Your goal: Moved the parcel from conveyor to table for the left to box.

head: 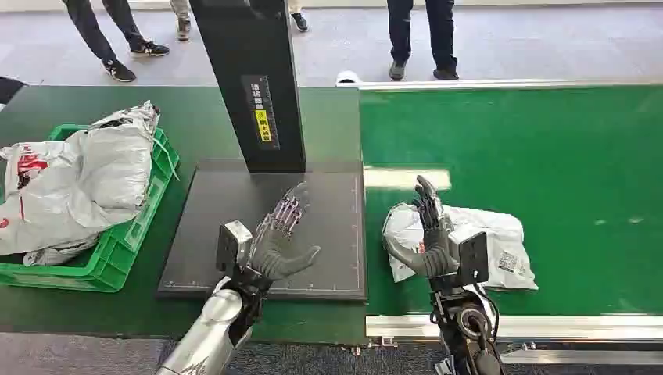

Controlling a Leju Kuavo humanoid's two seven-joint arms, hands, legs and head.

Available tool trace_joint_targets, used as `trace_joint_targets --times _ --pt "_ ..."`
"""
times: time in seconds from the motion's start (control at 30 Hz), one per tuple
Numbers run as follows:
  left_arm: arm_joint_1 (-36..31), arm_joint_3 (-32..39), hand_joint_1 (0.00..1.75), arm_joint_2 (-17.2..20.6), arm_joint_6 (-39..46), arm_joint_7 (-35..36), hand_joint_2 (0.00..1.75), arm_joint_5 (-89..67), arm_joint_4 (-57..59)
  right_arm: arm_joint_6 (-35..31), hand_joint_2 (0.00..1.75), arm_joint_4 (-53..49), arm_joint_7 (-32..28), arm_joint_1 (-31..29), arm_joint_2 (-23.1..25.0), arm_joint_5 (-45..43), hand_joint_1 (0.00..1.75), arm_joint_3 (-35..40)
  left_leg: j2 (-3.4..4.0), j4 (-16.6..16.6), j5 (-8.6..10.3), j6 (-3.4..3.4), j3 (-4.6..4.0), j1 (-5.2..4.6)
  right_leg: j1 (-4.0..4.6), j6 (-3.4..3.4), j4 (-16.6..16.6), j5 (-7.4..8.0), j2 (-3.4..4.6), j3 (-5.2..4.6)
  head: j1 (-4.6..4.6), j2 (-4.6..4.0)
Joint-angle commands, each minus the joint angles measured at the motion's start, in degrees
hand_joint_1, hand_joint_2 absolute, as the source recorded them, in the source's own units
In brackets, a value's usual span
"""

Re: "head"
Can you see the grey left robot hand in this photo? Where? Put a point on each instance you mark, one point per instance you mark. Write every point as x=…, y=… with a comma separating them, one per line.
x=277, y=253

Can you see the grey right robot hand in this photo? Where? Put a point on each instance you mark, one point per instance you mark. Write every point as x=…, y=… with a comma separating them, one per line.
x=434, y=248

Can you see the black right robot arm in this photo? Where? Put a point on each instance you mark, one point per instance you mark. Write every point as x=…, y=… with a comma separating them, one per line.
x=469, y=331

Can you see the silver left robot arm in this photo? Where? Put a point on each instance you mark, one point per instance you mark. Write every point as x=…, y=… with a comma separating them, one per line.
x=210, y=331

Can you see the grey parcel bag with label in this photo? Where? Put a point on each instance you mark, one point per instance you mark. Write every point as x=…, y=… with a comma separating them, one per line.
x=497, y=248

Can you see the green conveyor belt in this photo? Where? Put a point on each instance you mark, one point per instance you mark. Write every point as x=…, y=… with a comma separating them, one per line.
x=544, y=196

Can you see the green plastic crate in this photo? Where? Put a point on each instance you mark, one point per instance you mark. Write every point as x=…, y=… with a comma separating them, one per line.
x=124, y=233

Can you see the black scanner column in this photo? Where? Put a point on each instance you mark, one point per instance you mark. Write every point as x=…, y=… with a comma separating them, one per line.
x=251, y=83

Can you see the large grey parcel bag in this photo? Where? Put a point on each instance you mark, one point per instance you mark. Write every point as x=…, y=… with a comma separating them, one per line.
x=114, y=165

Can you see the white round object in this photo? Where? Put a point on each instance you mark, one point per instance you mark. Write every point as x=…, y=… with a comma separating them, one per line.
x=348, y=77

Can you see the person in grey shoes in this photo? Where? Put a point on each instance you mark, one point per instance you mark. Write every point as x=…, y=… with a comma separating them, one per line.
x=422, y=39

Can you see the small grey parcel bag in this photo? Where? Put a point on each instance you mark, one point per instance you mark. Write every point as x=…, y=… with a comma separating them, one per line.
x=57, y=254

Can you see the grey parcel bag red print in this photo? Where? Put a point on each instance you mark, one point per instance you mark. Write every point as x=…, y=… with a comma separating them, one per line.
x=31, y=171

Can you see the person in black sneakers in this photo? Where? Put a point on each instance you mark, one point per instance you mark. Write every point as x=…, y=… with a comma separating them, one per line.
x=111, y=44

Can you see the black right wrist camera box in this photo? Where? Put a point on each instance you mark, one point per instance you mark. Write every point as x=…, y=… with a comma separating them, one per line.
x=470, y=256

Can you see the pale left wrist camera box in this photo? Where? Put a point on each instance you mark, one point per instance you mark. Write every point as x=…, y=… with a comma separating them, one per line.
x=232, y=247

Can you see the black scanner base plate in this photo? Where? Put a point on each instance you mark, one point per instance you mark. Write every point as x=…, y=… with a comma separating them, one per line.
x=217, y=227

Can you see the silver conveyor frame rail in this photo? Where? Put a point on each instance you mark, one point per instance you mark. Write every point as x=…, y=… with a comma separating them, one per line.
x=570, y=327

